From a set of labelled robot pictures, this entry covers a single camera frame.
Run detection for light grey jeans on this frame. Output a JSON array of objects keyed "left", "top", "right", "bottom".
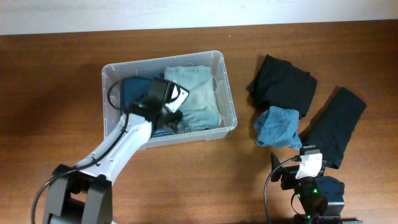
[{"left": 164, "top": 65, "right": 221, "bottom": 134}]

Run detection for dark blue jeans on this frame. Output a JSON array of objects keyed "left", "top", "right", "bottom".
[{"left": 119, "top": 73, "right": 175, "bottom": 139}]

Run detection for clear plastic storage bin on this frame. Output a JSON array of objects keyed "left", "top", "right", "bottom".
[{"left": 101, "top": 50, "right": 238, "bottom": 149}]

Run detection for dark green garment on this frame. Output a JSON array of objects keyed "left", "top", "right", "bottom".
[{"left": 302, "top": 87, "right": 367, "bottom": 169}]

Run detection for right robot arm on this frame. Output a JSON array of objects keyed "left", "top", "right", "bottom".
[{"left": 271, "top": 164, "right": 363, "bottom": 224}]

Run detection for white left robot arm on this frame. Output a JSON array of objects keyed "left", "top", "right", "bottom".
[{"left": 30, "top": 78, "right": 190, "bottom": 223}]

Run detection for light blue crumpled cloth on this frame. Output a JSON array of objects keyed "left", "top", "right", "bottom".
[{"left": 254, "top": 106, "right": 302, "bottom": 150}]

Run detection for black folded garment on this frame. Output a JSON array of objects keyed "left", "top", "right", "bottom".
[{"left": 246, "top": 55, "right": 317, "bottom": 118}]

